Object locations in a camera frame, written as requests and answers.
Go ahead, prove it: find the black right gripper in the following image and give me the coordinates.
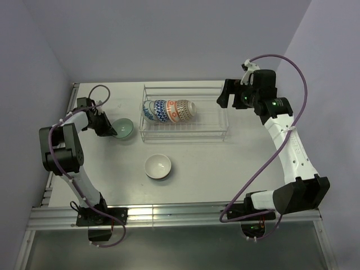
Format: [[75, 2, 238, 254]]
[[217, 79, 260, 109]]

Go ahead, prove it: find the pale green bowl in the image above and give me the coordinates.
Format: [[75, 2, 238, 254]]
[[112, 118, 134, 140]]

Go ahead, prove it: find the brown patterned bowl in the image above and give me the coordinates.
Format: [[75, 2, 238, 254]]
[[176, 100, 197, 122]]

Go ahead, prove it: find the blue floral bowl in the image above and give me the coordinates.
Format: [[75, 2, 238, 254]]
[[140, 100, 156, 124]]

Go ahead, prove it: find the orange floral bowl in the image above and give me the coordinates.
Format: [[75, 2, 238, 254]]
[[166, 100, 180, 123]]

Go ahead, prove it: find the orange geometric patterned bowl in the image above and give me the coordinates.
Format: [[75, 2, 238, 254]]
[[153, 100, 169, 123]]

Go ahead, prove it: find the white bowl blue orange rim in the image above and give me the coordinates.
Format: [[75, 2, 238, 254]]
[[144, 154, 172, 180]]

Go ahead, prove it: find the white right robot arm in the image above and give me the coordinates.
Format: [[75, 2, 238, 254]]
[[217, 69, 330, 222]]

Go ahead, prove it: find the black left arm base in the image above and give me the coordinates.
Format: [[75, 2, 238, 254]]
[[76, 207, 128, 242]]

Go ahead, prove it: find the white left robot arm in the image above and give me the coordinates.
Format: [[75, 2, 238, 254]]
[[39, 97, 117, 224]]

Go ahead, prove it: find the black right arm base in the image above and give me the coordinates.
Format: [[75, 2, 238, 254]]
[[226, 203, 276, 242]]

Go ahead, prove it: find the clear acrylic dish rack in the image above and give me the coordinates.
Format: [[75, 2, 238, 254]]
[[139, 82, 228, 142]]

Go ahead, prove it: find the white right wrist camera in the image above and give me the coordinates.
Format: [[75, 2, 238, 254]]
[[240, 59, 260, 85]]

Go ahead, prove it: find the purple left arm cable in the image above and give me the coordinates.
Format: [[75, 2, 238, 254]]
[[48, 84, 127, 249]]

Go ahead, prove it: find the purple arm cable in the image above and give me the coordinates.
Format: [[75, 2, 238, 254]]
[[219, 53, 309, 241], [48, 84, 127, 249]]

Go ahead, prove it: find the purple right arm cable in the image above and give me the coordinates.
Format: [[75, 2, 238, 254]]
[[219, 53, 309, 241]]

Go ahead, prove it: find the aluminium mounting rail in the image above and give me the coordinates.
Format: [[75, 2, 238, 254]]
[[26, 197, 323, 228]]

